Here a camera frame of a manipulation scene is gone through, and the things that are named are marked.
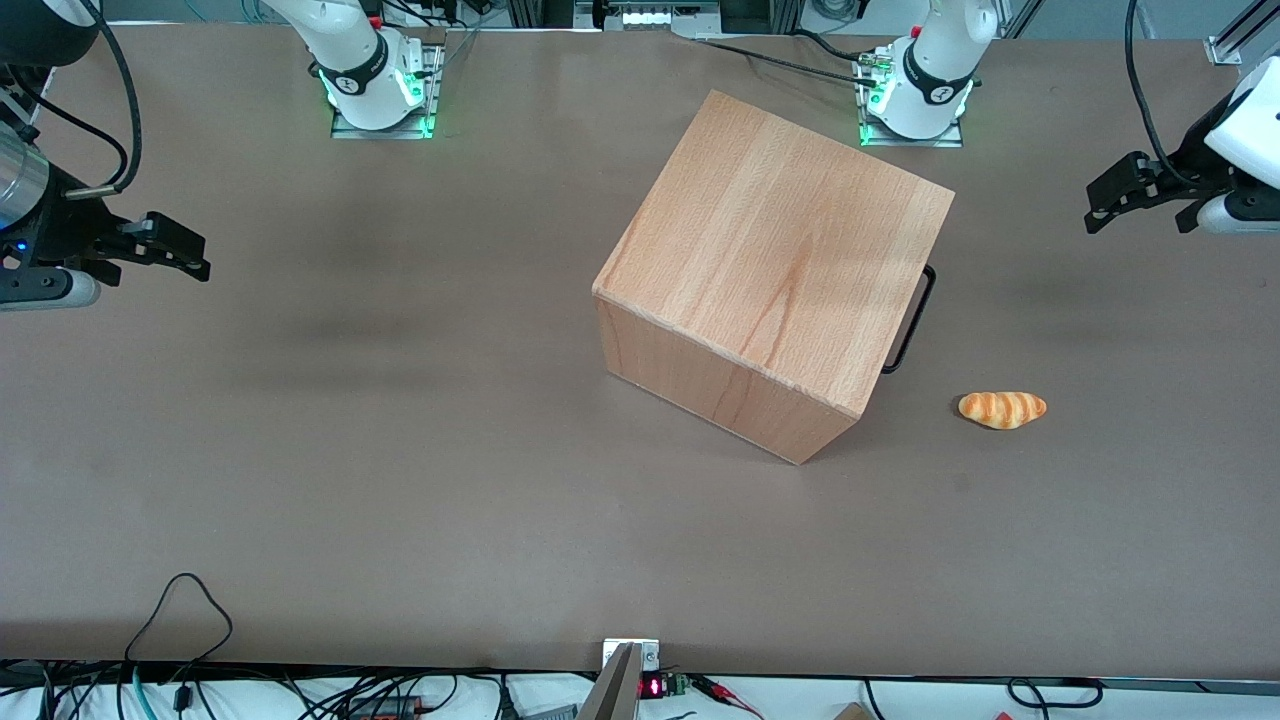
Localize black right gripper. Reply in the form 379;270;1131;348
0;165;212;289

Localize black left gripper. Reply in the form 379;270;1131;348
1085;125;1238;236

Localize light wooden drawer cabinet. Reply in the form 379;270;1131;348
592;90;956;466

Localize toy croissant bread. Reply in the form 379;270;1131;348
958;391;1048;431

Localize red clip leads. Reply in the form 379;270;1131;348
695;676;766;719

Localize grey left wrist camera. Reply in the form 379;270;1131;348
1197;190;1280;237

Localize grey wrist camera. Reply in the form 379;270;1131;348
1197;190;1280;237
0;267;102;312

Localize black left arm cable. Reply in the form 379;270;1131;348
1125;0;1206;189

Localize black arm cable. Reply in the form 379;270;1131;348
1125;0;1206;189
60;0;143;201

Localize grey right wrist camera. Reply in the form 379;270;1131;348
0;267;102;312

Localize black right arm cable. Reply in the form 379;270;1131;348
60;0;143;201

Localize aluminium frame profile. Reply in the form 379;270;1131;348
1204;0;1280;67

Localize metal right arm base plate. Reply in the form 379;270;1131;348
330;40;446;140

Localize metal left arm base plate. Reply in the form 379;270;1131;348
857;50;967;149

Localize black metal drawer handle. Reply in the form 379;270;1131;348
880;264;938;375

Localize black looped thin cable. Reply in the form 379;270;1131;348
124;572;234;663

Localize black cable on table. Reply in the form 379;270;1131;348
695;36;883;89

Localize black coiled cable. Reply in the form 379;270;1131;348
1006;677;1104;710

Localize grey metal camera mount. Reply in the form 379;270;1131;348
575;638;662;720

